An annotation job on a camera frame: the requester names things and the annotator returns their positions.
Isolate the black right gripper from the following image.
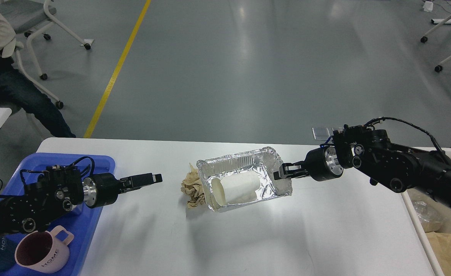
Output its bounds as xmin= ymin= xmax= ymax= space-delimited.
xmin=273 ymin=146 xmax=343 ymax=181

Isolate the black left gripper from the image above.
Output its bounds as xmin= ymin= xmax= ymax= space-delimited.
xmin=83 ymin=172 xmax=163 ymax=209

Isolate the white paper cup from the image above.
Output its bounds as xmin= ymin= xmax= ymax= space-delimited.
xmin=211 ymin=171 xmax=261 ymax=206

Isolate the aluminium foil tray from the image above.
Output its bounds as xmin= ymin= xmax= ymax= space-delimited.
xmin=196 ymin=147 xmax=293 ymax=212

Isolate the brown paper napkin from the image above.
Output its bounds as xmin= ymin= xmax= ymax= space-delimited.
xmin=181 ymin=164 xmax=206 ymax=209

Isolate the pink HOME mug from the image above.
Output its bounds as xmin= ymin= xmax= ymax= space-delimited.
xmin=15 ymin=225 xmax=74 ymax=274

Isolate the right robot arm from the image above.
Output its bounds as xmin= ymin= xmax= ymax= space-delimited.
xmin=273 ymin=117 xmax=451 ymax=209

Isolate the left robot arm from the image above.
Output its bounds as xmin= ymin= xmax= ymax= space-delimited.
xmin=0 ymin=156 xmax=162 ymax=238

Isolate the left floor socket plate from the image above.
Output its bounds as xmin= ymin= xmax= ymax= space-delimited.
xmin=312 ymin=127 xmax=332 ymax=141

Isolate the blue plastic tray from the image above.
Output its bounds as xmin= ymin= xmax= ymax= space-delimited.
xmin=0 ymin=153 xmax=115 ymax=276

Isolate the clear plastic wrap in bin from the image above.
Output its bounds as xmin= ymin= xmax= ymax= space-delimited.
xmin=412 ymin=200 xmax=447 ymax=233

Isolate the person in dark jeans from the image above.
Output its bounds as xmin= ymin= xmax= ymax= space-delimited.
xmin=0 ymin=14 xmax=75 ymax=138

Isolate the beige plastic bin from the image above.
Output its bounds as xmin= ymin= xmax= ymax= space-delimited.
xmin=400 ymin=148 xmax=451 ymax=276

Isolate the white chair legs right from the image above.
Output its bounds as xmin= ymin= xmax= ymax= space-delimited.
xmin=421 ymin=0 xmax=451 ymax=74

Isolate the brown paper in bin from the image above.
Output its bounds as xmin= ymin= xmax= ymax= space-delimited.
xmin=426 ymin=232 xmax=451 ymax=276

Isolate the grey office chair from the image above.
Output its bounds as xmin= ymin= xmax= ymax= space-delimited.
xmin=0 ymin=0 xmax=94 ymax=110

